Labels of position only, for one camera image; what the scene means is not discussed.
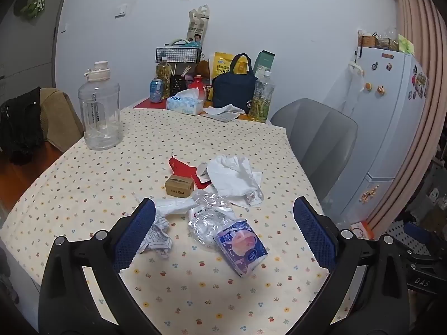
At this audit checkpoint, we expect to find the pink curtain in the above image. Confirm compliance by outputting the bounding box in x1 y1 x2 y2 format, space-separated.
367 0 447 240

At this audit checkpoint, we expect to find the orange white box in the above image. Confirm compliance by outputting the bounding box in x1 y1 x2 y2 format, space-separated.
350 221 374 240

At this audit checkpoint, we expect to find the cluster of colourful fridge magnets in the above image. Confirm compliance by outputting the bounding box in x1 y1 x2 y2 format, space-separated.
408 64 428 100

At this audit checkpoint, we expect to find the printed paper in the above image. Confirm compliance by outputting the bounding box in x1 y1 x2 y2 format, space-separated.
140 197 196 259

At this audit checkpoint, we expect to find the red bottle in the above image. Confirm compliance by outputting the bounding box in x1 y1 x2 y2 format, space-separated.
189 75 206 100

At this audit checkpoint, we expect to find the black pen holder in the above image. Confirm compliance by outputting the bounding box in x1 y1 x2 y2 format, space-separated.
169 73 189 96

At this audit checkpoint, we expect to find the dotted cream tablecloth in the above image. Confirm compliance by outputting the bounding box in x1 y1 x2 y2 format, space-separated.
0 106 353 335

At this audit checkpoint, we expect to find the white pegboard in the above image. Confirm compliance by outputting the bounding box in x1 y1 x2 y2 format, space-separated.
379 220 437 273

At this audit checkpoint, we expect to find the green carton box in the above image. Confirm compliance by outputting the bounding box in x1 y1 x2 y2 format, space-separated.
253 51 276 75

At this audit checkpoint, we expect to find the small cardboard box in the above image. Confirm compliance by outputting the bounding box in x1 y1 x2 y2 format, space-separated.
165 176 194 197

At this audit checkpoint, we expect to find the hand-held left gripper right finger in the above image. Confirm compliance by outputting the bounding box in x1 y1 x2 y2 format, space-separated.
293 196 409 335

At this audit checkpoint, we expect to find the tan chair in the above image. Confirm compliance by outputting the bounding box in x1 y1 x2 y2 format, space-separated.
39 87 84 152

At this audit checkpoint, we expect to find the yellow snack packet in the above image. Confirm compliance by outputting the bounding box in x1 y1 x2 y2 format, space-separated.
208 52 238 102

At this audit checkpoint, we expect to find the grey chair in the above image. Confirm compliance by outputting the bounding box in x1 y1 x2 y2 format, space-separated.
270 98 358 203

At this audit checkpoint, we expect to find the white folded cloth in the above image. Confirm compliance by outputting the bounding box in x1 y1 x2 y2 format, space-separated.
203 104 246 123

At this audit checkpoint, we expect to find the white fridge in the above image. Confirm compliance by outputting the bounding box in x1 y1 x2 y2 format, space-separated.
337 47 428 224

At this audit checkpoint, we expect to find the black wire basket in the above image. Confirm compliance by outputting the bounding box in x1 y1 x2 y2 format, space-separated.
155 46 203 74

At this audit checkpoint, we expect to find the blue drink can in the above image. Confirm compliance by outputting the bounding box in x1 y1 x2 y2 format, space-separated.
150 78 164 103

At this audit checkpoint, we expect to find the large clear water jug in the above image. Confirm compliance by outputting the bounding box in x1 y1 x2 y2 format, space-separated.
77 61 125 151

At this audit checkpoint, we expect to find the navy lunch bag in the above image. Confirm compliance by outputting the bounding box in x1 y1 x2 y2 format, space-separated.
212 53 259 114

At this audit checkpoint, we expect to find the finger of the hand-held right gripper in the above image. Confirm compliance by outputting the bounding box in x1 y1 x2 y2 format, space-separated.
404 221 434 252

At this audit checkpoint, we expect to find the blue white tissue box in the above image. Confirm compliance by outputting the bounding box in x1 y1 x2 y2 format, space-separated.
166 88 205 116

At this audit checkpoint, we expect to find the row of small yellow magnets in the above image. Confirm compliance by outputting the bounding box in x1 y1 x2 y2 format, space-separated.
360 185 379 203

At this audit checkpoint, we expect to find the purple snack packet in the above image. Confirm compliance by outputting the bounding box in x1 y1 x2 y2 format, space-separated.
213 219 269 278

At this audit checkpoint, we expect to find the tall printed paper bag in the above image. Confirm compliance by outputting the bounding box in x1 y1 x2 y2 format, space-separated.
186 4 210 49

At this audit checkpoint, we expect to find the green hanging plush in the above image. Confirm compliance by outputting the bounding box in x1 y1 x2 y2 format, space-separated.
19 0 46 20

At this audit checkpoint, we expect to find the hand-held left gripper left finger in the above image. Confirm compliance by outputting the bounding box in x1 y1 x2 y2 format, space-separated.
38 197 156 335

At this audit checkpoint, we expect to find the clear plastic wrapper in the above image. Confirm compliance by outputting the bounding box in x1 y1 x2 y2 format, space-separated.
189 190 238 248

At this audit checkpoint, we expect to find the brown basket with jars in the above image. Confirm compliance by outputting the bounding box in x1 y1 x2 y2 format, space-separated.
357 30 399 51

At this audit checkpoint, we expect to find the red paper wrapper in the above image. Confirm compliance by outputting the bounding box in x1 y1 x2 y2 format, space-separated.
168 155 213 191

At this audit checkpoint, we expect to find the green paper pack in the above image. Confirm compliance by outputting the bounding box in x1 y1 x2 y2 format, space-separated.
398 34 414 54

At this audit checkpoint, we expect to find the white tissue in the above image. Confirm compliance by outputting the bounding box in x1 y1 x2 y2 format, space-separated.
208 154 265 206

